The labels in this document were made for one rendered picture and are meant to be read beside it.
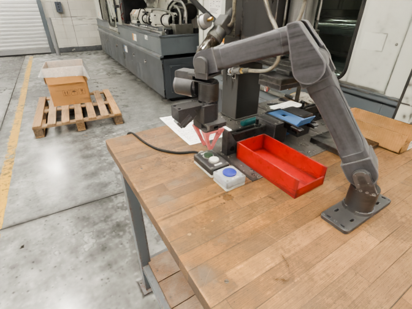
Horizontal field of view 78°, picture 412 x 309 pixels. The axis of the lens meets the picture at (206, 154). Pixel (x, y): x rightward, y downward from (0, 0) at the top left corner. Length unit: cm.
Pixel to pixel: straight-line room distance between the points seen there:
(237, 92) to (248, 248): 70
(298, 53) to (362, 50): 100
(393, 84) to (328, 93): 89
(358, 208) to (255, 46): 44
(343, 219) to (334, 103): 27
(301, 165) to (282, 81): 27
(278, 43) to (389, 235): 49
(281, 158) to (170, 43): 326
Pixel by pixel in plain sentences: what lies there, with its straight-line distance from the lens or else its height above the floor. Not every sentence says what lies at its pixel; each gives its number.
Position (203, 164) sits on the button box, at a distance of 77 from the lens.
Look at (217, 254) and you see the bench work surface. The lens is 56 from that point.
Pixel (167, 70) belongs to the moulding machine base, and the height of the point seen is 50.
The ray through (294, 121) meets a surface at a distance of 96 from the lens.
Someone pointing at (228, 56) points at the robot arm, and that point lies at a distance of 64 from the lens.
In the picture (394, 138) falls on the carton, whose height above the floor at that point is 95.
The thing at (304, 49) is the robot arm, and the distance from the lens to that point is 57.
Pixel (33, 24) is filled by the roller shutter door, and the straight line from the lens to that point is 980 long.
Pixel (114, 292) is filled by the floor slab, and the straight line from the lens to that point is 164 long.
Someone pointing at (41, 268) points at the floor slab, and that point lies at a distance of 191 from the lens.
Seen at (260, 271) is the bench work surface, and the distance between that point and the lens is 55.
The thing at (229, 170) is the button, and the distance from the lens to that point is 72.
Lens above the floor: 134
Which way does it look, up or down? 31 degrees down
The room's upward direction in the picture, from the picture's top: straight up
